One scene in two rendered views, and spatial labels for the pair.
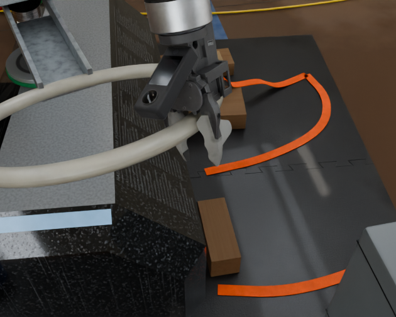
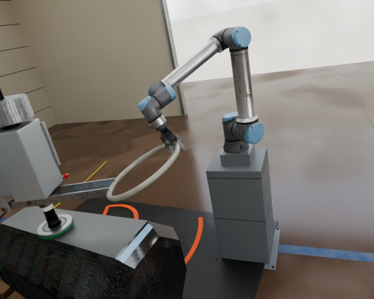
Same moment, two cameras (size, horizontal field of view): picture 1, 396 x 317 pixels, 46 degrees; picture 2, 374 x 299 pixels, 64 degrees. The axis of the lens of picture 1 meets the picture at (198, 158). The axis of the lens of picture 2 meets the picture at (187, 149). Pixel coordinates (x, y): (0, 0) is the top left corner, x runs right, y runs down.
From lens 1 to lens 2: 1.37 m
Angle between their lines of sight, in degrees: 49
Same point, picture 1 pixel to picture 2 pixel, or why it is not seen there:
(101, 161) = (176, 151)
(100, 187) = (137, 223)
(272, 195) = not seen: hidden behind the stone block
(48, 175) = (171, 159)
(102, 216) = (148, 226)
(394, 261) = (218, 169)
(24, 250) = (138, 257)
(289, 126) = not seen: hidden behind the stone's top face
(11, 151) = (91, 245)
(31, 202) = (124, 242)
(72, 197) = (134, 231)
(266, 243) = not seen: hidden behind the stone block
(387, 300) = (226, 178)
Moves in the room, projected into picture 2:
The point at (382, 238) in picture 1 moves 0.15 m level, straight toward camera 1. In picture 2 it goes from (211, 169) to (221, 177)
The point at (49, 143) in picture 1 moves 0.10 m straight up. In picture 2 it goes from (100, 234) to (95, 220)
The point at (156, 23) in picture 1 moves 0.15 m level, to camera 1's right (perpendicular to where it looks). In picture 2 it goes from (159, 123) to (174, 114)
